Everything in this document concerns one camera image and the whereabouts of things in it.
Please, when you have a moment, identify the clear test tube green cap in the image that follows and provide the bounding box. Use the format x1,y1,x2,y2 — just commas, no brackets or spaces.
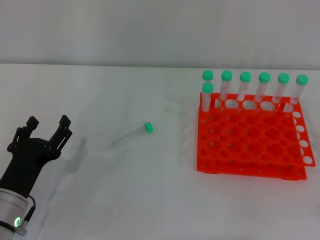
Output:
253,71,272,115
219,70,234,113
283,74,309,113
271,72,291,113
236,71,252,115
201,81,215,124
202,69,214,86

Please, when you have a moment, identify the orange test tube rack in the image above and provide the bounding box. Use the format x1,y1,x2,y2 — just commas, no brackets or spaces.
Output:
195,91,316,181

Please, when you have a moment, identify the clear graduated tube green cap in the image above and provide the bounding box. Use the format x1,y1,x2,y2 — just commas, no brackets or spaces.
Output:
111,121,155,149

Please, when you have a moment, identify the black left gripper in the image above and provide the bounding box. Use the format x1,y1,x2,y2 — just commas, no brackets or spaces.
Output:
0,114,74,199

